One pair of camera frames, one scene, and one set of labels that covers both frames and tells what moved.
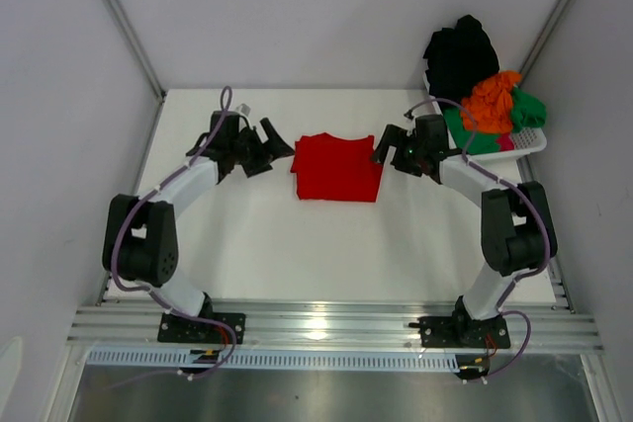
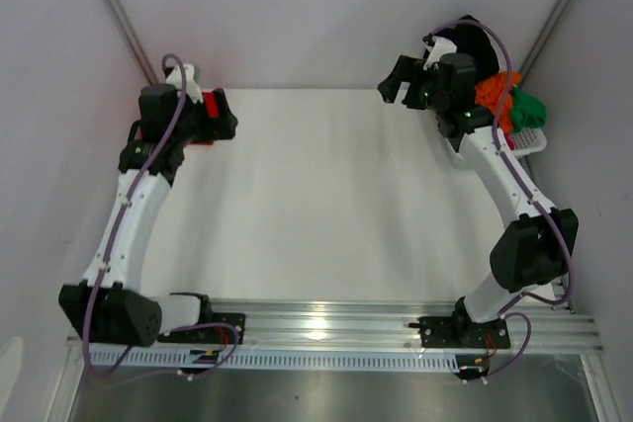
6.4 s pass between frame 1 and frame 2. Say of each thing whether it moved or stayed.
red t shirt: moved
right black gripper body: moved
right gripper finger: moved
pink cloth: stayed
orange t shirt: stayed
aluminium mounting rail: stayed
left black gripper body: moved
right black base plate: stayed
